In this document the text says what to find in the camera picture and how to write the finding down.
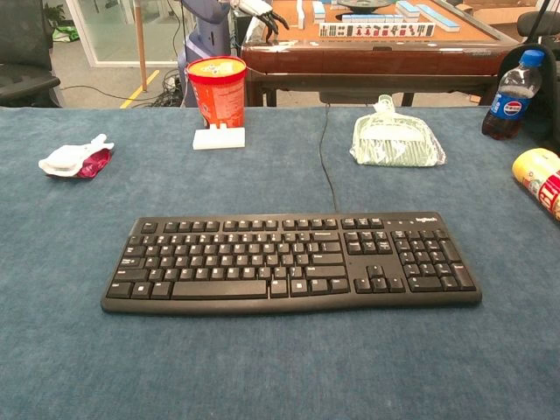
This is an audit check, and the black computer keyboard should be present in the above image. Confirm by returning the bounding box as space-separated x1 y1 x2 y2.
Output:
100 211 483 318

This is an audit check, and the black background robot hand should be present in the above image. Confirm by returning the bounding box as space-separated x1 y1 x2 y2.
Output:
255 10 279 44

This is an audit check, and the white plastic block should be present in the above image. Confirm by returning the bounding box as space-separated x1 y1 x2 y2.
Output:
192 122 247 151

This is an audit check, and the red snack tub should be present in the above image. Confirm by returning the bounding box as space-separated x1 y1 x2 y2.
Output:
185 55 248 130

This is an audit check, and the green plastic wrapped package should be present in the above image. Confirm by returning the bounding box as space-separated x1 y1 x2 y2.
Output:
348 94 448 168

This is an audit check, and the blue table cloth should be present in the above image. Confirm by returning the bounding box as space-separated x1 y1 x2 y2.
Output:
0 106 560 420

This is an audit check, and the brown mahjong table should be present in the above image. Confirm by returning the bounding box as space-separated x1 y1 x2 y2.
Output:
241 0 522 108

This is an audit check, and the blue white background robot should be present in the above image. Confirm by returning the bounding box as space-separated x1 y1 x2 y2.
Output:
177 0 232 109

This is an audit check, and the mahjong tile row with faces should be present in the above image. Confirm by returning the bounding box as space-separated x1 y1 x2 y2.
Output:
318 22 436 39

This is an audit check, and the white and magenta pouch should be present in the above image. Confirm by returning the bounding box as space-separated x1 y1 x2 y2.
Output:
38 133 116 179

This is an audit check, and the wooden pole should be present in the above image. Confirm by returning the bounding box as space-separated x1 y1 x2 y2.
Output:
133 0 149 93

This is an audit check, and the dark mahjong table centre dial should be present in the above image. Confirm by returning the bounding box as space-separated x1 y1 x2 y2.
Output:
336 0 396 13

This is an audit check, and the long blue mahjong tile row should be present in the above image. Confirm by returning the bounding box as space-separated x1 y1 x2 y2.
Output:
416 3 461 32

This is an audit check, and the pepsi cola bottle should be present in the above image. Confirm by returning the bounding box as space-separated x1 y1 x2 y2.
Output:
481 49 546 141

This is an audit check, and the yellow red snack can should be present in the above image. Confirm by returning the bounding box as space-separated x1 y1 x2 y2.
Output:
511 147 560 222

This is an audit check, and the black office chair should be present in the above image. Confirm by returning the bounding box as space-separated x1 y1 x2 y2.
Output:
0 0 62 109

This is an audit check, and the black keyboard cable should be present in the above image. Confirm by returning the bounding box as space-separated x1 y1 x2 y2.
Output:
318 103 341 214

